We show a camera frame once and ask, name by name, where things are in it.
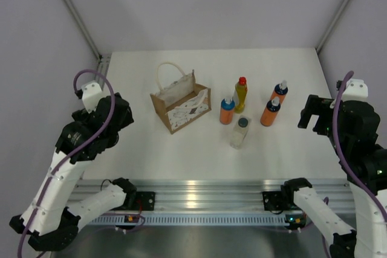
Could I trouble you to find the orange pump bottle navy top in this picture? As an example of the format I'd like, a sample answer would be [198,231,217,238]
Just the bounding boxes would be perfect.
[270,80,288,104]

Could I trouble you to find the clear square bottle dark cap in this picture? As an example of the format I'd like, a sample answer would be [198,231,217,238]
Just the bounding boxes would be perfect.
[230,115,251,149]

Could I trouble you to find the yellow dish soap bottle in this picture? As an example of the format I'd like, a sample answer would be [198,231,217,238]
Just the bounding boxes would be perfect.
[233,77,248,114]

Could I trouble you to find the orange spray bottle blue top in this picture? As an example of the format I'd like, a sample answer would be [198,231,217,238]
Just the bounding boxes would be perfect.
[220,97,235,124]

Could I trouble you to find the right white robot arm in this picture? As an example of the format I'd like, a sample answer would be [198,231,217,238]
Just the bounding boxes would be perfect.
[281,74,386,257]

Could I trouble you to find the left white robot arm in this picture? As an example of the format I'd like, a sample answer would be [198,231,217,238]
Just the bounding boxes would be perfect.
[10,82,137,253]

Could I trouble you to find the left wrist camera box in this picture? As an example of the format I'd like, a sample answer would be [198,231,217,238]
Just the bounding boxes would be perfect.
[75,81,103,113]

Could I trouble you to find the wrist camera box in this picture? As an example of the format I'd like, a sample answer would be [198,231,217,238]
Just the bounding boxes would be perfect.
[341,78,368,102]
[75,81,103,113]

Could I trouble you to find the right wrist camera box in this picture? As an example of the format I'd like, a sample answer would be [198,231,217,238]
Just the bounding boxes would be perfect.
[341,78,368,102]

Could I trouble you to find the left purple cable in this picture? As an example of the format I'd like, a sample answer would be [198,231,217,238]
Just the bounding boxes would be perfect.
[16,69,116,258]

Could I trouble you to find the purple cable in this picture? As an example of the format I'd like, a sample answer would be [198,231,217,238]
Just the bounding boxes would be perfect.
[320,70,387,258]
[16,69,116,258]

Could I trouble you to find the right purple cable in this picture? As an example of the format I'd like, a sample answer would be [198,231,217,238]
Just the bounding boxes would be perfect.
[320,70,387,258]

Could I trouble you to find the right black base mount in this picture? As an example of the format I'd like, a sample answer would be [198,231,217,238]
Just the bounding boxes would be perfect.
[262,191,286,214]

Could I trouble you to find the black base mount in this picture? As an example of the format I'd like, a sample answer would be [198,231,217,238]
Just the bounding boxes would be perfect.
[132,192,156,211]
[262,191,286,214]

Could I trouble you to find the grey slotted cable duct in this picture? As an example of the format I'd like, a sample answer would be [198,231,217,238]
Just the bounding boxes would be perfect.
[90,213,289,227]

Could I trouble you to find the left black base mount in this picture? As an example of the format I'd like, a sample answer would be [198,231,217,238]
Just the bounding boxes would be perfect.
[132,192,156,211]

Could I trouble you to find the aluminium mounting rail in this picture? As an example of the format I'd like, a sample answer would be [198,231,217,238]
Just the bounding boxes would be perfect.
[72,178,354,213]

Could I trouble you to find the right aluminium frame post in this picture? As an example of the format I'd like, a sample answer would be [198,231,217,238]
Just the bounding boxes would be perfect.
[315,0,352,55]

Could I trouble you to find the aluminium frame post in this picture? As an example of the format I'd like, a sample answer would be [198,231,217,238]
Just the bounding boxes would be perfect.
[62,0,101,60]
[315,0,352,55]

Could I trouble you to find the left aluminium frame post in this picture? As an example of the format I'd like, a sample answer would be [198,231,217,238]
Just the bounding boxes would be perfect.
[62,0,101,60]

